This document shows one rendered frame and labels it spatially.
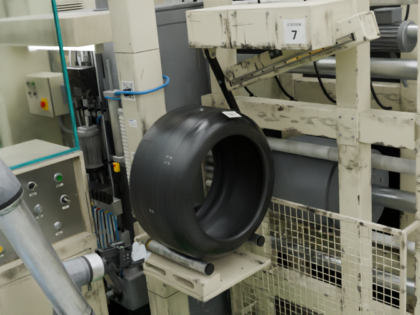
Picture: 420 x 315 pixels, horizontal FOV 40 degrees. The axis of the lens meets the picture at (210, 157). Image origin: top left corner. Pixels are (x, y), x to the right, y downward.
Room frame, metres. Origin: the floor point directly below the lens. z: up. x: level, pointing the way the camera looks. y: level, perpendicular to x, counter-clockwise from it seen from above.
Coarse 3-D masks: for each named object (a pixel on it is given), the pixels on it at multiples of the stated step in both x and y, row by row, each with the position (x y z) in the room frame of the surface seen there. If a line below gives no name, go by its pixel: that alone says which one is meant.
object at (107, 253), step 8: (120, 240) 1.79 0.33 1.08; (112, 248) 1.71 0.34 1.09; (120, 248) 1.71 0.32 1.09; (128, 248) 1.74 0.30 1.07; (104, 256) 1.69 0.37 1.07; (112, 256) 1.71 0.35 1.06; (120, 256) 1.71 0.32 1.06; (128, 256) 1.74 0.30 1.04; (104, 264) 1.67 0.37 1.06; (112, 264) 1.70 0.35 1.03; (120, 264) 1.70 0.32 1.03; (128, 264) 1.72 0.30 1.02; (104, 272) 1.66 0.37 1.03
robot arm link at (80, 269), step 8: (80, 256) 1.67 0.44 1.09; (64, 264) 1.60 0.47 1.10; (72, 264) 1.61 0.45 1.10; (80, 264) 1.62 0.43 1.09; (88, 264) 1.63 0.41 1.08; (72, 272) 1.58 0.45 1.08; (80, 272) 1.60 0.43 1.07; (88, 272) 1.61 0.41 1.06; (80, 280) 1.59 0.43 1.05; (88, 280) 1.61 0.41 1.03; (80, 288) 1.60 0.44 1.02
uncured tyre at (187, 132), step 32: (160, 128) 1.99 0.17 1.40; (192, 128) 1.90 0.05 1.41; (224, 128) 1.95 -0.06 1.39; (256, 128) 2.06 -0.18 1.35; (160, 160) 1.87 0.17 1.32; (192, 160) 1.84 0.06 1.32; (224, 160) 2.30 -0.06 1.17; (256, 160) 2.21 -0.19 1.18; (160, 192) 1.82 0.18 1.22; (192, 192) 1.82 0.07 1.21; (224, 192) 2.28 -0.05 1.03; (256, 192) 2.19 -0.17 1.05; (160, 224) 1.84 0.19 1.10; (192, 224) 1.82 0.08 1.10; (224, 224) 2.17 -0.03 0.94; (256, 224) 2.03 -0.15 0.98; (192, 256) 1.89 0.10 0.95
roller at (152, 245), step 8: (152, 240) 2.11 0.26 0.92; (152, 248) 2.07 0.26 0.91; (160, 248) 2.04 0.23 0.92; (168, 248) 2.02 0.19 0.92; (168, 256) 2.00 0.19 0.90; (176, 256) 1.97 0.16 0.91; (184, 256) 1.95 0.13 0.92; (184, 264) 1.93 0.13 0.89; (192, 264) 1.90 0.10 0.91; (200, 264) 1.88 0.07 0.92; (208, 264) 1.86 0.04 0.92; (208, 272) 1.85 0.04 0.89
